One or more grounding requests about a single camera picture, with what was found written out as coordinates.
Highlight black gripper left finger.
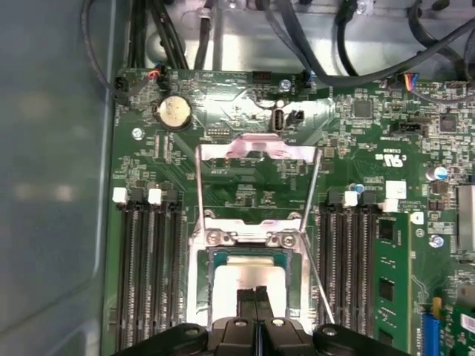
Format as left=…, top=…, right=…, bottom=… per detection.
left=111, top=287, right=258, bottom=356

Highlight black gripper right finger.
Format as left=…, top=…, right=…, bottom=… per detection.
left=256, top=286, right=413, bottom=356

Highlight silver CPU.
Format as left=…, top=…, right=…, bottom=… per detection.
left=209, top=248, right=294, bottom=323

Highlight metal locking lever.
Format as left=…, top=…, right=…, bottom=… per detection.
left=301, top=229, right=337, bottom=326

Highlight metal socket cover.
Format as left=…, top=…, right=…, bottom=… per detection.
left=194, top=133, right=323, bottom=240

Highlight CPU socket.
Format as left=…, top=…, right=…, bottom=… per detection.
left=186, top=217, right=313, bottom=324

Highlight black RAM slot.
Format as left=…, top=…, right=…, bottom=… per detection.
left=336, top=191, right=358, bottom=337
left=112, top=187, right=137, bottom=352
left=352, top=191, right=374, bottom=337
left=319, top=191, right=338, bottom=337
left=130, top=188, right=154, bottom=349
left=165, top=189, right=186, bottom=346
left=147, top=188, right=171, bottom=348

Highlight blue expansion slot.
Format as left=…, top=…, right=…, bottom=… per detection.
left=421, top=295, right=442, bottom=356

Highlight green RAM stick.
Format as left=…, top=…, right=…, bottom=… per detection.
left=373, top=211, right=412, bottom=354

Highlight green motherboard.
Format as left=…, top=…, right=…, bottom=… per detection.
left=103, top=66, right=475, bottom=356

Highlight silver chipset heatsink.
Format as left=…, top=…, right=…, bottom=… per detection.
left=456, top=184, right=475, bottom=253

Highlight internal USB port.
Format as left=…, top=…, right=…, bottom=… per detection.
left=272, top=108, right=286, bottom=133

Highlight blue-topped capacitor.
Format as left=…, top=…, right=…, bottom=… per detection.
left=426, top=165, right=448, bottom=182

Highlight coin cell battery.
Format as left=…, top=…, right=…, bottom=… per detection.
left=154, top=94, right=194, bottom=131

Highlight black and grey PC case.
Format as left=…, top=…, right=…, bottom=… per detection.
left=0, top=0, right=475, bottom=356

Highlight multicoloured wire plug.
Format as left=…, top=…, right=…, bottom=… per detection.
left=397, top=72, right=421, bottom=92

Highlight braided black cable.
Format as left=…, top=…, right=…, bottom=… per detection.
left=194, top=7, right=214, bottom=71

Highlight thin black cable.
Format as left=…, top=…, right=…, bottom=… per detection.
left=82, top=0, right=129, bottom=101

